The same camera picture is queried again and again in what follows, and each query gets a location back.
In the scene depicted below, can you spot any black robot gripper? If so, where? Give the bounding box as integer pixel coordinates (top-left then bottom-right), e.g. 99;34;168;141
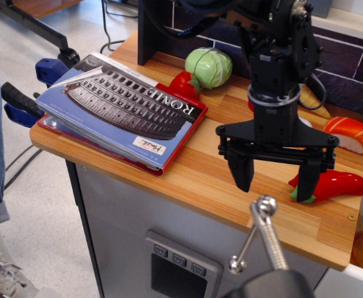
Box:
216;52;339;202

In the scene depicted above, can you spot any Rome picture book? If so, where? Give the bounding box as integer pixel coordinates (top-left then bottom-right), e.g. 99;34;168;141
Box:
36;52;208;176

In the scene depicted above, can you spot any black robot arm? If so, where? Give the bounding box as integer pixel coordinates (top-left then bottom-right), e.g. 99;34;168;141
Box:
137;1;339;202

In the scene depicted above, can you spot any toy fried egg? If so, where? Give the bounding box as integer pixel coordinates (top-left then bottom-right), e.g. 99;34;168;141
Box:
299;117;313;128

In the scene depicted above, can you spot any red toy chili pepper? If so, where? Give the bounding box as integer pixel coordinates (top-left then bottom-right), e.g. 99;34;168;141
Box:
303;169;363;204

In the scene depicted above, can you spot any dark red toy fruit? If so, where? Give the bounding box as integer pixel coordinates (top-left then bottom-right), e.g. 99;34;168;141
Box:
248;101;255;112

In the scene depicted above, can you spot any toy ice cream cone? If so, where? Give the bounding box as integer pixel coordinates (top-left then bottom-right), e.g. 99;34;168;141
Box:
300;84;331;119

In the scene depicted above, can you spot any toy salmon sushi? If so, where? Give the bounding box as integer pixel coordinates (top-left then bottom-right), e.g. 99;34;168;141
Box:
323;116;363;154

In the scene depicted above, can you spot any green toy cabbage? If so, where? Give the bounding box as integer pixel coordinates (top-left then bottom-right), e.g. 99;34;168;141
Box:
185;47;233;89

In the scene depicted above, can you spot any red toy strawberry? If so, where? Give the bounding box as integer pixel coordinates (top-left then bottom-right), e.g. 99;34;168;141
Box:
169;71;201;100

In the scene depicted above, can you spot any grey toy oven cabinet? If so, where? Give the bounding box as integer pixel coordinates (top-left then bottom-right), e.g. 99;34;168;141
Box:
67;162;326;297

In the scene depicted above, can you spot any grey object on shelf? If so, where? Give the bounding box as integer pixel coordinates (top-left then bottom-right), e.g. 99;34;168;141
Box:
308;0;332;18

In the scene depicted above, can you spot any black chair base with caster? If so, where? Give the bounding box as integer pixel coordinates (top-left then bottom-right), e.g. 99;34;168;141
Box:
0;0;80;67

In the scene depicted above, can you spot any blue black bar clamp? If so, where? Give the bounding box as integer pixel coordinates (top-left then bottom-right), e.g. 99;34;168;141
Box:
0;58;75;129

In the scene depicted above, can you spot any beige sneaker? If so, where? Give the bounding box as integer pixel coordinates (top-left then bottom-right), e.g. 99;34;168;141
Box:
0;235;39;297

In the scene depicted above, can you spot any metal clamp screw handle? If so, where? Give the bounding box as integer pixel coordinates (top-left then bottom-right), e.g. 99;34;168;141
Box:
229;195;290;274

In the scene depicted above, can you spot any black vertical board post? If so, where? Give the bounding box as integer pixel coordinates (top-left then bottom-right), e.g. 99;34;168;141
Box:
137;1;173;65

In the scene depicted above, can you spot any black floor cable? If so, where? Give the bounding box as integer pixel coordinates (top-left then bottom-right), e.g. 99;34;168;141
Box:
99;0;139;54

